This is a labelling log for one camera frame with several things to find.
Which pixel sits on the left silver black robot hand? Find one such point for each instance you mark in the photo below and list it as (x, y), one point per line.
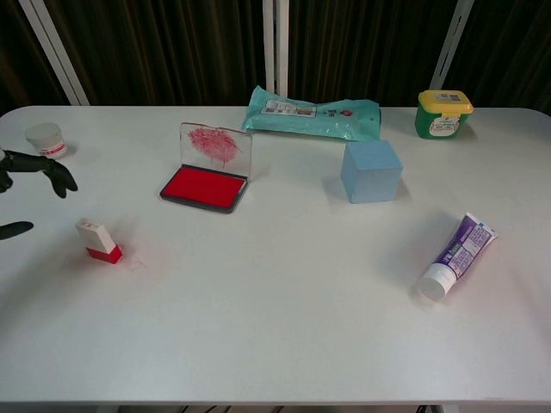
(51, 170)

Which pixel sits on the white and red stamp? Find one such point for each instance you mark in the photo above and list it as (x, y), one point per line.
(99, 243)

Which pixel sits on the red ink pad clear lid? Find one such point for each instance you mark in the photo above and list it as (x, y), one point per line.
(202, 187)

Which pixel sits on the small white plastic jar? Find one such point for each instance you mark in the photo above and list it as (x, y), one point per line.
(46, 138)

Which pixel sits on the dark pleated curtain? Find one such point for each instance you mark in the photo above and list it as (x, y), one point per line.
(172, 51)

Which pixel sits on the teal wet wipes pack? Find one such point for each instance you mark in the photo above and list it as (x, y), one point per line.
(310, 116)

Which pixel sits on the blue foam cube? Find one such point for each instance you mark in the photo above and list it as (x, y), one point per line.
(370, 176)

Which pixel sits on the green tub yellow lid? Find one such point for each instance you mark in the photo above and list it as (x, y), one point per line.
(443, 118)

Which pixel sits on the purple toothpaste tube white cap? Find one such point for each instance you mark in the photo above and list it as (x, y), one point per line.
(462, 254)

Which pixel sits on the white slanted frame post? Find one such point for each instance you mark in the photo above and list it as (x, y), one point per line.
(53, 49)
(452, 43)

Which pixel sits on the white vertical frame post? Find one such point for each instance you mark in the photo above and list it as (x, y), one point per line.
(275, 43)

